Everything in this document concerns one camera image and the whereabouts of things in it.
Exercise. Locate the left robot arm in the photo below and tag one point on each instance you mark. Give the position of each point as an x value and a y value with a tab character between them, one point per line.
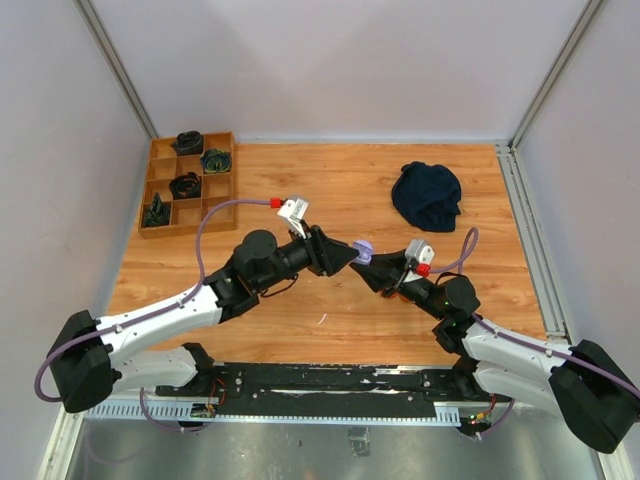
88	356

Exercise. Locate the black rolled tie top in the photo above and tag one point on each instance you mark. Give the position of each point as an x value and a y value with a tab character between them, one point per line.
188	143

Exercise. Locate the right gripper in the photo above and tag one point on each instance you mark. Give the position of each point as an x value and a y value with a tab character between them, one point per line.
383	279

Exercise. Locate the black orange rolled tie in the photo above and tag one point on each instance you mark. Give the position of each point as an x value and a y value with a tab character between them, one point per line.
187	186

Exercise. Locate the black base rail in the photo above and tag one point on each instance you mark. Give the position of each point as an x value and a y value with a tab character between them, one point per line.
323	392

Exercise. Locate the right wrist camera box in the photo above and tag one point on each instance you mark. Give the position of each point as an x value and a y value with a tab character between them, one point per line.
419	256

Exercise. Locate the dark green folded tie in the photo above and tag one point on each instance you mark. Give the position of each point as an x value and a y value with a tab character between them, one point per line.
156	214

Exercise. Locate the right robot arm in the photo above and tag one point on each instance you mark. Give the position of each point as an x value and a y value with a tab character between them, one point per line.
582	383

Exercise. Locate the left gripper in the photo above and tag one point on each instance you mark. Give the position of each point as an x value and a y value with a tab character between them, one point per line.
328	256

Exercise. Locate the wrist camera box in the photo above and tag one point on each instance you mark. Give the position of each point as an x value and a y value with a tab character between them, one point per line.
419	256
292	214

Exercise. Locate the green yellow rolled tie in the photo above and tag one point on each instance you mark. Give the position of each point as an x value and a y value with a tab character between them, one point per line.
215	161

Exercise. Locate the navy blue cloth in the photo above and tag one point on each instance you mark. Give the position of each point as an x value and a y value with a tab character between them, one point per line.
427	197

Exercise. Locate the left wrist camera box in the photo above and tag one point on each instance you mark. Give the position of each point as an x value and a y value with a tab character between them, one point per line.
292	214

